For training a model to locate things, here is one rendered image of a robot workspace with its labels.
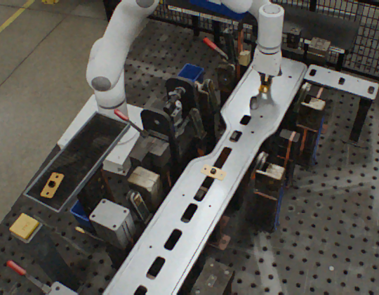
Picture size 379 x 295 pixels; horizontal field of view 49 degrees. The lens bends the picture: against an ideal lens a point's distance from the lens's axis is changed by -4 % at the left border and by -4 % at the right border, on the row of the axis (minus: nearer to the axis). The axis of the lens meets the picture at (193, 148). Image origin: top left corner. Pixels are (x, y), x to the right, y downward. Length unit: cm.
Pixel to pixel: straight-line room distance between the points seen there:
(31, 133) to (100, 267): 173
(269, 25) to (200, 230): 71
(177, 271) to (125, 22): 80
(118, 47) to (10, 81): 229
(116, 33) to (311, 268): 106
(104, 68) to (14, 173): 160
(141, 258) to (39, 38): 306
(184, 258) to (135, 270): 15
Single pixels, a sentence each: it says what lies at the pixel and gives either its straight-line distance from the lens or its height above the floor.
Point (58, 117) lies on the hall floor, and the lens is 321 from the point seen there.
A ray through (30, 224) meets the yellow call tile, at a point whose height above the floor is 116.
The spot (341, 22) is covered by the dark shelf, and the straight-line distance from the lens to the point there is 206.
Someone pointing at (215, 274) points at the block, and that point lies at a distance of 121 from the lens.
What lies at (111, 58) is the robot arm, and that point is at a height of 123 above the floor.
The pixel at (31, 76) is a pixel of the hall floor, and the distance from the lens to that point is 367.
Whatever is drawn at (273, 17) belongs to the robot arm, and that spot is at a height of 134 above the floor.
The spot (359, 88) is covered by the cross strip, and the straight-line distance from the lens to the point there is 177.
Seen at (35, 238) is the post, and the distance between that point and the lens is 125.
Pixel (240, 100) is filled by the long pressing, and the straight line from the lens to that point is 164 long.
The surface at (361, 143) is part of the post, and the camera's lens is 197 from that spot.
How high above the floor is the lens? 214
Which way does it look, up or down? 50 degrees down
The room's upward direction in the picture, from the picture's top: 5 degrees counter-clockwise
